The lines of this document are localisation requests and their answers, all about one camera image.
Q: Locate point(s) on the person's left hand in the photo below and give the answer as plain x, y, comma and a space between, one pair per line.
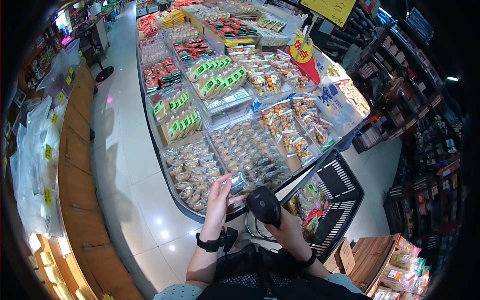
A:
215, 210

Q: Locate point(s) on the person's right hand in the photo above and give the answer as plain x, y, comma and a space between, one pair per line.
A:
290, 234

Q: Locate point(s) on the person's right fingers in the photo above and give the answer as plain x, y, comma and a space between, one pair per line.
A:
272, 229

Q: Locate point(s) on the person's left fingers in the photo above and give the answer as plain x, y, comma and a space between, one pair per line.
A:
215, 187

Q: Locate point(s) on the person's left index finger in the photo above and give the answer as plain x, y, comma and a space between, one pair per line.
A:
226, 179

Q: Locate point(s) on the person's left thumb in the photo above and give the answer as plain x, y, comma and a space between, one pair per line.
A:
237, 199

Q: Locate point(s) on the small clear snack packet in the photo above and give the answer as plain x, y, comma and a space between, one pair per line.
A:
238, 183

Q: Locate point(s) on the black barcode scanner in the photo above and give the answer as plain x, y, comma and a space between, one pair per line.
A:
262, 204

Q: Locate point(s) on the pile of packets in basket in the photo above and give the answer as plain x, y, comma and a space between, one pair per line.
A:
309, 206

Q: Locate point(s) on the black wrist band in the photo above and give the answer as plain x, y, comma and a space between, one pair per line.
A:
213, 243
308, 259

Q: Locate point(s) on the person's body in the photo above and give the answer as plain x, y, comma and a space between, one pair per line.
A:
262, 277

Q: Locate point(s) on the full snack display table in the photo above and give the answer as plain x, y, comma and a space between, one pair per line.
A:
225, 112

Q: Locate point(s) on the black plastic shopping basket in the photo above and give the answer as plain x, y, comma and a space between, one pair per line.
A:
341, 195

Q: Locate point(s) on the wooden crate with snack packets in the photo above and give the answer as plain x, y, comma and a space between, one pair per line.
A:
382, 262

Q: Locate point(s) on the red and yellow sign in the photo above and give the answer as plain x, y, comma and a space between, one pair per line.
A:
305, 60

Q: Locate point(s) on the wooden shelf with plastic bags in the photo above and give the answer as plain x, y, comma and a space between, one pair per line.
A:
71, 168

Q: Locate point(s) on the black standing fan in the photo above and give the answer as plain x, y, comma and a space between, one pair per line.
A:
102, 56

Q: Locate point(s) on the full shop shelf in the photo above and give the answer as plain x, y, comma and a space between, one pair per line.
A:
412, 112

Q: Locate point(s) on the yellow hanging price sign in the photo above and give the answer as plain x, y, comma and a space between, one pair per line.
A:
330, 9

